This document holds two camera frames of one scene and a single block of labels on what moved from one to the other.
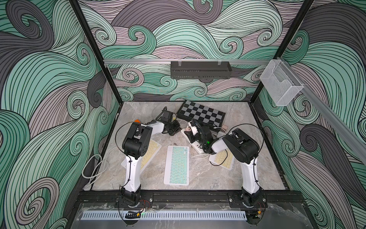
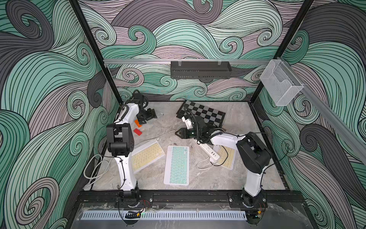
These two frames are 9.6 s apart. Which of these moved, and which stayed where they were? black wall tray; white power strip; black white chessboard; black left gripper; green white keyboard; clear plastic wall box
Moved: white power strip; black left gripper
Stayed: black white chessboard; green white keyboard; clear plastic wall box; black wall tray
